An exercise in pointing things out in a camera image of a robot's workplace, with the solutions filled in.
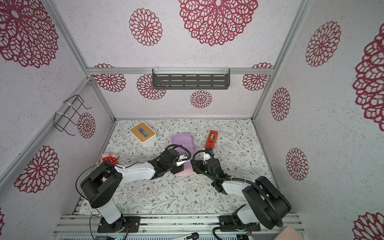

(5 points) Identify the blue item on wooden lid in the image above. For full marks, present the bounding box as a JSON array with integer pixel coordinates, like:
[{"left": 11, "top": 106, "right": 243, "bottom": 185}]
[{"left": 137, "top": 128, "right": 149, "bottom": 138}]

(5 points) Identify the pink object bottom right corner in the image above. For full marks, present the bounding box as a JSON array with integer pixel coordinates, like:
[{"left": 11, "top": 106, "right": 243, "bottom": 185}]
[{"left": 274, "top": 226, "right": 302, "bottom": 240}]

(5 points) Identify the black knob handle front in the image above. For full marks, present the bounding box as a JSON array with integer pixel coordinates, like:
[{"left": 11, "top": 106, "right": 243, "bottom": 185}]
[{"left": 171, "top": 232, "right": 199, "bottom": 240}]

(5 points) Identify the pink wrapping paper sheet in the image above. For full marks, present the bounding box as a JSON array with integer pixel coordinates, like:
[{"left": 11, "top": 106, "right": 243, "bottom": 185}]
[{"left": 170, "top": 132, "right": 199, "bottom": 177}]

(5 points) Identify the grey slotted wall shelf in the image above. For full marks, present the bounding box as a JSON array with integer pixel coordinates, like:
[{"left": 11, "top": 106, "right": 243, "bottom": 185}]
[{"left": 152, "top": 69, "right": 231, "bottom": 90}]

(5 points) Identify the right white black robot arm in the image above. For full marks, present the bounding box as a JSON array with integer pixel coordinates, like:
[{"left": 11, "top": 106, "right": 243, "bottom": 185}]
[{"left": 191, "top": 158, "right": 292, "bottom": 230}]

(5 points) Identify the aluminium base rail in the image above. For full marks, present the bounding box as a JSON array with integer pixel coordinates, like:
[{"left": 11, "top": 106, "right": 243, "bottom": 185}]
[{"left": 52, "top": 213, "right": 305, "bottom": 240}]

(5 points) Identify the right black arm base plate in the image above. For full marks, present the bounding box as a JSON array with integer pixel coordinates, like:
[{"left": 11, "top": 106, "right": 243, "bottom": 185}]
[{"left": 219, "top": 215, "right": 261, "bottom": 232}]

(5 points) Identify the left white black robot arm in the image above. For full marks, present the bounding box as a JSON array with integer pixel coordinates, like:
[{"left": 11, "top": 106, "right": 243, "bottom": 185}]
[{"left": 80, "top": 145, "right": 192, "bottom": 225}]

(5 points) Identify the black wire wall rack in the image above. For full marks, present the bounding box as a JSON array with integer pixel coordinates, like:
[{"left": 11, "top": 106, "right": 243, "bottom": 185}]
[{"left": 53, "top": 95, "right": 91, "bottom": 136}]

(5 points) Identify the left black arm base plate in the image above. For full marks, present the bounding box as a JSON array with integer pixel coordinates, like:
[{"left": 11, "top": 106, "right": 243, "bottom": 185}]
[{"left": 97, "top": 216, "right": 141, "bottom": 233}]

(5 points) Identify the white box with wooden lid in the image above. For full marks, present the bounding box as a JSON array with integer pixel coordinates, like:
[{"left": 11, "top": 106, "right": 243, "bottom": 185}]
[{"left": 130, "top": 122, "right": 157, "bottom": 147}]

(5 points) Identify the red tape dispenser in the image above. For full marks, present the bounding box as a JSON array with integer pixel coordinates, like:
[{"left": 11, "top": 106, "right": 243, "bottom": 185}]
[{"left": 205, "top": 131, "right": 219, "bottom": 150}]

